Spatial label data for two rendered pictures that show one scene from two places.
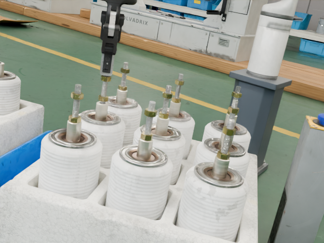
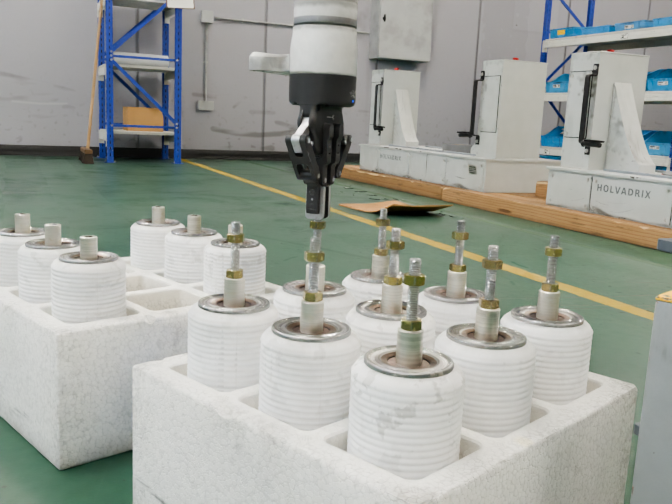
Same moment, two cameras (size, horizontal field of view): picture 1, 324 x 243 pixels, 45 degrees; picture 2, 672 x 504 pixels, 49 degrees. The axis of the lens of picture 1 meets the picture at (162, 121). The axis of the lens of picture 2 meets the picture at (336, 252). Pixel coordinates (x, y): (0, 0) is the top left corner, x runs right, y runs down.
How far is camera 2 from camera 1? 0.38 m
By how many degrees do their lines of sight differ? 34
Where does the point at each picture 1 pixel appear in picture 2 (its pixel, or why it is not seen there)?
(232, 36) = not seen: outside the picture
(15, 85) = (251, 256)
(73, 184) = (216, 369)
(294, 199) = (648, 461)
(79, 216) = (204, 411)
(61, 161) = (200, 331)
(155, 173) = (306, 350)
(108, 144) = not seen: hidden behind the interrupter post
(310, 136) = (659, 318)
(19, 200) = (148, 385)
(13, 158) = not seen: hidden behind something
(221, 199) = (382, 395)
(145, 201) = (293, 399)
